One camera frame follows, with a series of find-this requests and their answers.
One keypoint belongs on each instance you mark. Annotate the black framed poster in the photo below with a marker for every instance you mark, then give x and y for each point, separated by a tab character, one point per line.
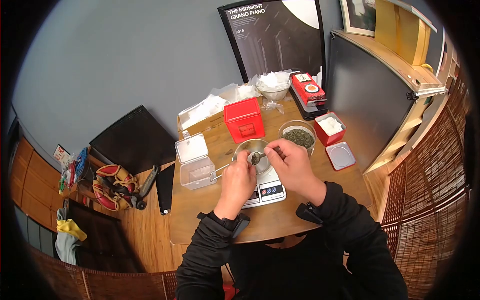
275	37

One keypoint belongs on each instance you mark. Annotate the small red tin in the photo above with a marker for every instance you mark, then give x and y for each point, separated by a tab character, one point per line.
330	129

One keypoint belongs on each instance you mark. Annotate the round metal bowl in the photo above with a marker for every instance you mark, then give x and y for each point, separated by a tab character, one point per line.
253	146

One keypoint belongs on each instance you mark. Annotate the black flat panel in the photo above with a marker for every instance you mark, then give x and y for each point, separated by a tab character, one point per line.
133	140

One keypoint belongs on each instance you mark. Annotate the person's left index finger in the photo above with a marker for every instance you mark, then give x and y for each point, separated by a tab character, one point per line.
243	159

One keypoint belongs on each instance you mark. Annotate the brown wicker fence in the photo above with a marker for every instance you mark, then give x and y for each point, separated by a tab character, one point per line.
97	283

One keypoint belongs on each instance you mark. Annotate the person's right hand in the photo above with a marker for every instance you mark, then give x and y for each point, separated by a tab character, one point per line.
294	168

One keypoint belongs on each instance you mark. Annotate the wooden cabinet with black door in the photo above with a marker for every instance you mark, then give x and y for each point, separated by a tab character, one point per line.
369	97

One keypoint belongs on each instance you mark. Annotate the yellow and grey cloth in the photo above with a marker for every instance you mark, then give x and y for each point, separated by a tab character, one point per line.
69	234

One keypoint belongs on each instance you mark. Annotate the red tin lid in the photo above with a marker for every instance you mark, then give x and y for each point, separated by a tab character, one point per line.
340	155

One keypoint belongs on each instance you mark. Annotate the tall red tin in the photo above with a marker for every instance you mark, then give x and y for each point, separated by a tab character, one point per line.
244	122

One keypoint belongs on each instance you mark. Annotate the glass bowl of tea leaves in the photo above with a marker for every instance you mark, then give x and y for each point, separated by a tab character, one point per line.
298	135

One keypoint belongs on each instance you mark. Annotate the clear plastic box with lid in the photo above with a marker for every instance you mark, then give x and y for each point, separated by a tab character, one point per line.
195	163

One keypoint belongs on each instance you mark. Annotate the metal spoon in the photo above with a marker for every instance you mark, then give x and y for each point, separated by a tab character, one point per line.
261	155

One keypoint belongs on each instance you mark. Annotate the pile of clear plastic bags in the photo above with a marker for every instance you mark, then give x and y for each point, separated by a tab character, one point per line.
210	107

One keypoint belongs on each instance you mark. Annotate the glass bowl of white bags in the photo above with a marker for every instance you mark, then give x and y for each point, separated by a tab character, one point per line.
273	87

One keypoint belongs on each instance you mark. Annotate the black heat sealer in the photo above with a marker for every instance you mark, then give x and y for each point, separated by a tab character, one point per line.
309	110

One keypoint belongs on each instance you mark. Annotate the wooden drawer cabinet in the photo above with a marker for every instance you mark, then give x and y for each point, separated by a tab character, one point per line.
32	187

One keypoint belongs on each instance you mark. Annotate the person's right thumb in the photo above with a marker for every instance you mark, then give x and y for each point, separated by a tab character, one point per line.
272	159

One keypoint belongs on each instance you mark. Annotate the red patterned tea packet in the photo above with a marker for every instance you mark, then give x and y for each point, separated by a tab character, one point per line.
309	89

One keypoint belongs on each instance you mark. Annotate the person's body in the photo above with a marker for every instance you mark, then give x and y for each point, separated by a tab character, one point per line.
288	270

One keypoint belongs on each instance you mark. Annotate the white framed picture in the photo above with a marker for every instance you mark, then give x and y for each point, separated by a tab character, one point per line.
359	17

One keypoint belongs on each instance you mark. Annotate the white kitchen scale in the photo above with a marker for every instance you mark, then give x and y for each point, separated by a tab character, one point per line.
270	189

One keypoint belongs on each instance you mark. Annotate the black folding tool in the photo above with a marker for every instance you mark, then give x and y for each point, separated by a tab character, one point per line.
149	183

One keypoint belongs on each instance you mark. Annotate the person's right index finger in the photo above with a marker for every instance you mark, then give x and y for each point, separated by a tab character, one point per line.
288	145

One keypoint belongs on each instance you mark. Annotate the crumpled clear wrapper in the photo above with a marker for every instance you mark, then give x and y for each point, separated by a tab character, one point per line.
273	106

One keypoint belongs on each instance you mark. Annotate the black wrist band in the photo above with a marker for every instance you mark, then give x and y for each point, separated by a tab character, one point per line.
225	222
308	213

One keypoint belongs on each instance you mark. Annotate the person's left hand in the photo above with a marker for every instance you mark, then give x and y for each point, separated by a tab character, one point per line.
234	185

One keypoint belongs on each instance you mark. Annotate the black pointed board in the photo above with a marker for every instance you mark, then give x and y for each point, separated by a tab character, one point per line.
165	189

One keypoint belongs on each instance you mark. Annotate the brown bamboo screen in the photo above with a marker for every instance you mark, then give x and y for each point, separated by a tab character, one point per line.
427	210

